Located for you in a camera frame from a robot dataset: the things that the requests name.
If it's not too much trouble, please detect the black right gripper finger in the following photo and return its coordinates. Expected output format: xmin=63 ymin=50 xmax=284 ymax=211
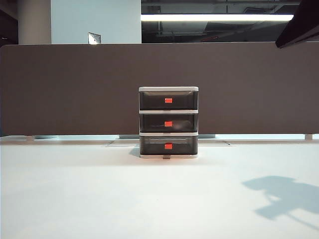
xmin=275 ymin=0 xmax=319 ymax=49

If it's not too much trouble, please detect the clear plastic container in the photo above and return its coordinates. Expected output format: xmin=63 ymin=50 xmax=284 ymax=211
xmin=140 ymin=114 xmax=199 ymax=132

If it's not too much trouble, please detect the long ceiling light strip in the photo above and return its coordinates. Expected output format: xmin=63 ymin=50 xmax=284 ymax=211
xmin=141 ymin=14 xmax=295 ymax=21

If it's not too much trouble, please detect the brown desk partition panel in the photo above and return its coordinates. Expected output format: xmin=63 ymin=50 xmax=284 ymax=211
xmin=0 ymin=43 xmax=319 ymax=137

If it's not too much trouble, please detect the round grey column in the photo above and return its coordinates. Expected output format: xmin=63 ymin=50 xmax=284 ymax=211
xmin=17 ymin=0 xmax=52 ymax=45

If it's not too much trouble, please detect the white plastic drawer cabinet frame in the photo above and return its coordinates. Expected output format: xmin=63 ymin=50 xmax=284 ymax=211
xmin=138 ymin=86 xmax=200 ymax=160

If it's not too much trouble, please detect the smoky grey drawer orange handle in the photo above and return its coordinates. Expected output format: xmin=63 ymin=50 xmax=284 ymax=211
xmin=140 ymin=135 xmax=199 ymax=155
xmin=140 ymin=91 xmax=199 ymax=110

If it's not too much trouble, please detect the silver wall plate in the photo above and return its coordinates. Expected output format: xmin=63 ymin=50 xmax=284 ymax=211
xmin=88 ymin=32 xmax=101 ymax=45

